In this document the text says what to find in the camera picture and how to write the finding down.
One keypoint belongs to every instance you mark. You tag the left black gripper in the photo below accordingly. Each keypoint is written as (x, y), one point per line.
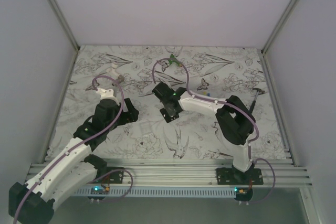
(129, 116)

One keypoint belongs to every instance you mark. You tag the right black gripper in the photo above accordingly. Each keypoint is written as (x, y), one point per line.
(171, 114)

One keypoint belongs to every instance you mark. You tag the black fuse box base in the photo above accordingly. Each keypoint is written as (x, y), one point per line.
(167, 117)

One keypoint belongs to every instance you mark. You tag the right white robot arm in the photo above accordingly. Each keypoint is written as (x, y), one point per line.
(234, 119)

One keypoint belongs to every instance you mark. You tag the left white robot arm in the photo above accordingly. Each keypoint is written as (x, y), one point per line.
(37, 199)

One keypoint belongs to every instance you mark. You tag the clear fuse box cover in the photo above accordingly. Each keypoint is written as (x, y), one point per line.
(145, 128)

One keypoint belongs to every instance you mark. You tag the white and grey pipe fitting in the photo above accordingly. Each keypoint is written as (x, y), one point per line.
(112, 70)

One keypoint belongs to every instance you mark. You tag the floral printed table mat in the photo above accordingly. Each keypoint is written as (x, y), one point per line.
(222, 72)

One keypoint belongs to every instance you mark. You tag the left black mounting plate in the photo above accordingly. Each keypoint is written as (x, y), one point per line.
(110, 173)

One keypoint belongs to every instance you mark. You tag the black mounting plate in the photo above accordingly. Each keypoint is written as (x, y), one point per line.
(110, 173)
(232, 176)

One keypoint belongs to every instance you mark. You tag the left controller board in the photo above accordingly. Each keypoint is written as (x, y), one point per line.
(99, 190)

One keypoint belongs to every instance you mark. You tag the controller board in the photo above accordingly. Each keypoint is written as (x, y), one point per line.
(243, 191)
(99, 190)

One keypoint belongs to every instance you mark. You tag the small grey hammer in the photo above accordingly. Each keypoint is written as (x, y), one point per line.
(258, 92)

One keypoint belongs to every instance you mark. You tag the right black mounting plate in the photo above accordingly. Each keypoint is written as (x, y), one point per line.
(232, 176)

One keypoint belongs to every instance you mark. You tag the right controller board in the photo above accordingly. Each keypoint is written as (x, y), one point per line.
(243, 191)

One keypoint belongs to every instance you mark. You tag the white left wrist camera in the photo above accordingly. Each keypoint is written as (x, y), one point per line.
(106, 94)

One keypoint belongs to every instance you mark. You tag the aluminium frame rail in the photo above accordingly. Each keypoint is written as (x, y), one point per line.
(201, 172)

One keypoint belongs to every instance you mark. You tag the white slotted cable duct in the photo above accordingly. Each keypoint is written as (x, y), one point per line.
(162, 192)

